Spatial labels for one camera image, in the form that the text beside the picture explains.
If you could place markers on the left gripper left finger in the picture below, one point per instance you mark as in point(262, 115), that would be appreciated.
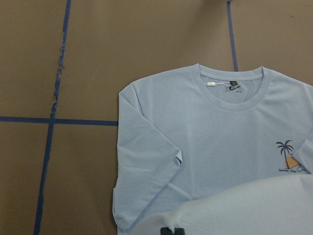
point(165, 231)

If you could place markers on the light blue t-shirt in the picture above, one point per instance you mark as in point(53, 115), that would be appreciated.
point(192, 132)

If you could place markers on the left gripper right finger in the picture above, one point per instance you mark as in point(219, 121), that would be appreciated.
point(179, 229)

